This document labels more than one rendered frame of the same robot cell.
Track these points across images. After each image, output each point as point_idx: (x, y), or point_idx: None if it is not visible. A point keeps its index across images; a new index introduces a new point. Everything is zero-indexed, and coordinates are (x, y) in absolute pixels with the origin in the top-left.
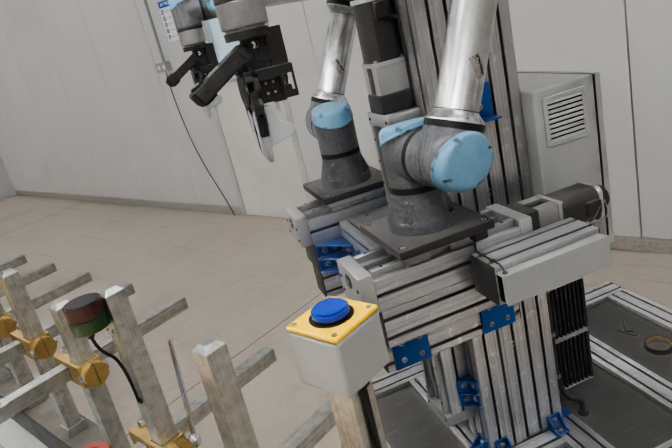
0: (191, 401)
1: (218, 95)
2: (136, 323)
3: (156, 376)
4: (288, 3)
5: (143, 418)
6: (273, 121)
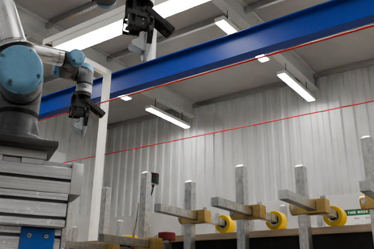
0: (138, 238)
1: (130, 44)
2: (140, 187)
3: (139, 210)
4: None
5: (148, 228)
6: None
